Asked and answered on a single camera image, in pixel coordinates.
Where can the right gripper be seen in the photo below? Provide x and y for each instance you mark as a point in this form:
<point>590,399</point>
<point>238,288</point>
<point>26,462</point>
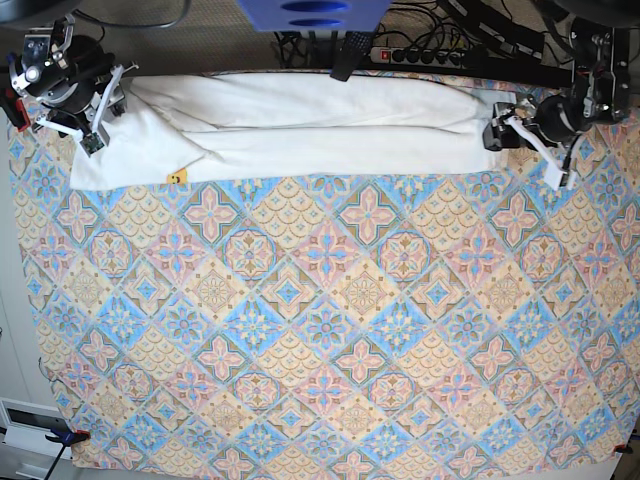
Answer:
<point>76,108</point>

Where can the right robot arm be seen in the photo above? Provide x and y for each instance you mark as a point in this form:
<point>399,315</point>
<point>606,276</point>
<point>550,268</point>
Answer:
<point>53,53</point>

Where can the white cabinet lower left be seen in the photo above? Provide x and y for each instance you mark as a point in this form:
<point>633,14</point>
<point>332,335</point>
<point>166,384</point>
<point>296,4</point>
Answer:
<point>25,451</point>

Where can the blue clamp upper left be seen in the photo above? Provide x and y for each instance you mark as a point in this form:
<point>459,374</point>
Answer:
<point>13,89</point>

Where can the blue clamp lower left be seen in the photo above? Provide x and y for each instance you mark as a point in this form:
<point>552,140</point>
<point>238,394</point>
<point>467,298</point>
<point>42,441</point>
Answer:
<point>66,439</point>

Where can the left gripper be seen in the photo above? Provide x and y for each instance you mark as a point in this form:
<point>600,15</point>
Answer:
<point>556,122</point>

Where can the black power strip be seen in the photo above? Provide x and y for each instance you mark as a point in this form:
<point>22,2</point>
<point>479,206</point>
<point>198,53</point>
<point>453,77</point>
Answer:
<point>450,58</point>

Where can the black camera stand bracket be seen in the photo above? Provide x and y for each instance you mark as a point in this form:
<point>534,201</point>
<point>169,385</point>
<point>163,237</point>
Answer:
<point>356,46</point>

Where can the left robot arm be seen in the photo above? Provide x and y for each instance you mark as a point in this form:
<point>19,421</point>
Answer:
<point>599,94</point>

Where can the blue clamp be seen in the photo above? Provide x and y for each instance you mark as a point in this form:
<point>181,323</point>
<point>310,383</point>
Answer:
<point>13,89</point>
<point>66,439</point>

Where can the white printed T-shirt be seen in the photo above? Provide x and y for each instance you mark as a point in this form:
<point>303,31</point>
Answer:
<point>266,125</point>

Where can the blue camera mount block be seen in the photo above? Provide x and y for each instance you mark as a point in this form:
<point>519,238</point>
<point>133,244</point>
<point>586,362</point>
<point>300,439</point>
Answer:
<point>301,15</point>

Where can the colourful patterned tablecloth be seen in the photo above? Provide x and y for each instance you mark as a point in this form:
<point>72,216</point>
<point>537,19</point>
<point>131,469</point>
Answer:
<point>394,327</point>

